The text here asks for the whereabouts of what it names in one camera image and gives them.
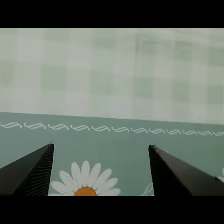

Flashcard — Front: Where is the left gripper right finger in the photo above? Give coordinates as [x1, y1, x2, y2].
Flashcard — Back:
[148, 144, 224, 197]

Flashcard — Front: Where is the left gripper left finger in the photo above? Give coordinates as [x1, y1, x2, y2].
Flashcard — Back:
[0, 142, 55, 197]

